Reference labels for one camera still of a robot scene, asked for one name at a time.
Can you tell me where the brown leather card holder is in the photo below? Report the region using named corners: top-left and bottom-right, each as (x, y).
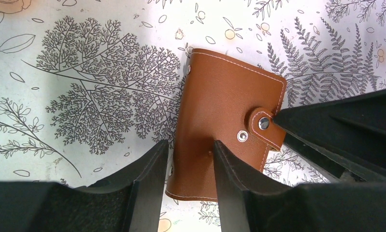
top-left (165, 48), bottom-right (287, 202)

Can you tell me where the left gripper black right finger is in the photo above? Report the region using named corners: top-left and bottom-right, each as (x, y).
top-left (214, 140), bottom-right (386, 232)

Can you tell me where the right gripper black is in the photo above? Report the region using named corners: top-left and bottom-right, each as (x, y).
top-left (272, 89), bottom-right (386, 181)

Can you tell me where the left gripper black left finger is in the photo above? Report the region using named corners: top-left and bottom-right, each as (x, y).
top-left (0, 140), bottom-right (169, 232)

